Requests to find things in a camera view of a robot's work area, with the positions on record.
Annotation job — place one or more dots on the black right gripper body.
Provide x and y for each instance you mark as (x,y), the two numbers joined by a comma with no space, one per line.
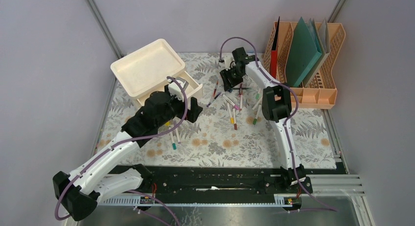
(240,74)

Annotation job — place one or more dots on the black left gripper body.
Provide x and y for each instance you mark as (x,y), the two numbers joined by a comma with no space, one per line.
(176,108)

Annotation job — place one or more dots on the orange clear pen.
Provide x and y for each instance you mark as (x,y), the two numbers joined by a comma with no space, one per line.
(214,91)

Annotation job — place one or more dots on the purple clear pen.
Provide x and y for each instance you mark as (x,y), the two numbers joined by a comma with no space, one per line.
(213,99)

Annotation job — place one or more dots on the pink clear pen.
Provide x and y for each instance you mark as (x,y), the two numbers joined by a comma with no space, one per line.
(240,90)

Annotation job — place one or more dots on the red file folder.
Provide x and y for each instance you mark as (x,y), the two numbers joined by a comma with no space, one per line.
(273,62)

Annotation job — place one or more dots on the cream drawer unit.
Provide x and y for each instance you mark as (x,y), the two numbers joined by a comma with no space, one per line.
(145,71)

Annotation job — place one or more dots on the teal file folder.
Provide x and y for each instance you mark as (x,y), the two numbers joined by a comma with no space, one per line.
(302,52)

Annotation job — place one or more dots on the beige file folder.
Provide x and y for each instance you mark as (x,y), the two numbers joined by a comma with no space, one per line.
(321,38)

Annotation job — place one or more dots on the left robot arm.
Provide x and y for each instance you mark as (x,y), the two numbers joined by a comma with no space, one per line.
(80,191)

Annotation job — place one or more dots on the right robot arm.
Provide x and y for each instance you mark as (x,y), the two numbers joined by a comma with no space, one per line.
(276,107)

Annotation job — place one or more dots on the floral desk mat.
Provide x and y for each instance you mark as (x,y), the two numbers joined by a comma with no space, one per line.
(212,140)

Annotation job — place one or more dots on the purple capped white marker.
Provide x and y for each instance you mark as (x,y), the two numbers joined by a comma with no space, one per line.
(177,132)

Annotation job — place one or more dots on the yellow capped white marker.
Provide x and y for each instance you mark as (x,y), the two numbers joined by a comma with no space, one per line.
(230,113)

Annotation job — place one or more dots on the dark red capped white marker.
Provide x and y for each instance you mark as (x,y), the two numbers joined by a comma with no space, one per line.
(234,118)

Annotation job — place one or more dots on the peach plastic file organizer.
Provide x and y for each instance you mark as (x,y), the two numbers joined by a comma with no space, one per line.
(320,91)

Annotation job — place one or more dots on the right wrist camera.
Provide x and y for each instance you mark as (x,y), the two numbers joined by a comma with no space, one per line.
(225,63)

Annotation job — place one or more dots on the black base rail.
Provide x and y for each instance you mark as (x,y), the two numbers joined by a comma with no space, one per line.
(173,180)

